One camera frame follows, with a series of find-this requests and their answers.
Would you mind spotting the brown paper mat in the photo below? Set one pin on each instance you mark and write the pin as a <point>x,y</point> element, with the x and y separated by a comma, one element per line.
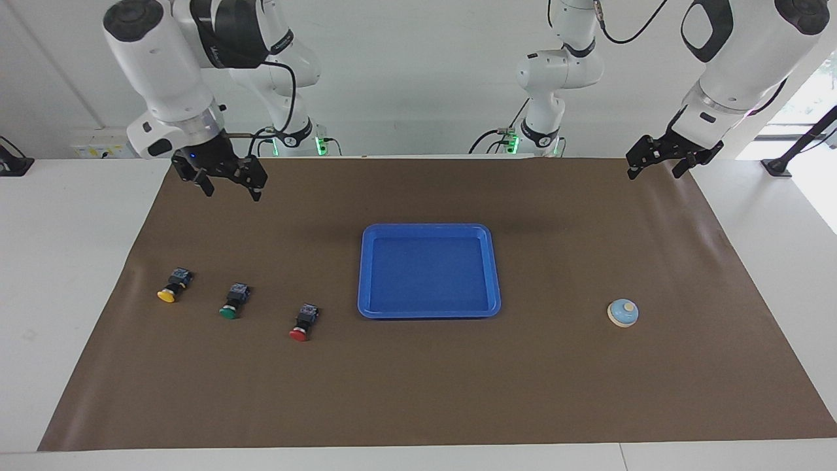
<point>425,379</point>

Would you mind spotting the black tripod stand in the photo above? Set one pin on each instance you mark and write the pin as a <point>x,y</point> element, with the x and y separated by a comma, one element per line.
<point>776,168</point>

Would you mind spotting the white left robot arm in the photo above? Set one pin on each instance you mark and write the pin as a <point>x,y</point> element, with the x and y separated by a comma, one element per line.
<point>739,52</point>

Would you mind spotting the white power strip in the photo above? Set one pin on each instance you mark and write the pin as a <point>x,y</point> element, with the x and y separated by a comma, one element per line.
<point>98,145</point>

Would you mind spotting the black stand foot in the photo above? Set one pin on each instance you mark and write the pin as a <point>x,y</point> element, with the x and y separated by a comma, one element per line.
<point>13,165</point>

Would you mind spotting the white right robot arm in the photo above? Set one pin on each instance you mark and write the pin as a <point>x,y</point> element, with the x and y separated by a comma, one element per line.
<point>157,59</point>

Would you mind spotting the blue plastic tray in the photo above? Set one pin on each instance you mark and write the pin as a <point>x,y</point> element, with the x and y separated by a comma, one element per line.
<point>428,275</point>

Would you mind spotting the green push button switch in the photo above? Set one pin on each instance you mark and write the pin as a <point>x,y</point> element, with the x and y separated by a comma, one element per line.
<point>232,307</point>

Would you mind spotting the red push button switch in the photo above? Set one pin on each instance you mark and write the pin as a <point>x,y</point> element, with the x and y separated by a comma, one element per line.
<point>301,329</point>

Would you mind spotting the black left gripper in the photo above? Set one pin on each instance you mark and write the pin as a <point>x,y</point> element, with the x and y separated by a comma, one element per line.
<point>673,147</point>

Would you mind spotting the light blue desk bell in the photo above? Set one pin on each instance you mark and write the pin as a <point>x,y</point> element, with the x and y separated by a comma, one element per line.
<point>622,314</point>

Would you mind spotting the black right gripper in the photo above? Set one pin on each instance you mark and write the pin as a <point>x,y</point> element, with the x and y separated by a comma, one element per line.
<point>219,160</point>

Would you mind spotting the yellow push button switch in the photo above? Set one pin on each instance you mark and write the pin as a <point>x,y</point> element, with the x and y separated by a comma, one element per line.
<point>171,290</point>

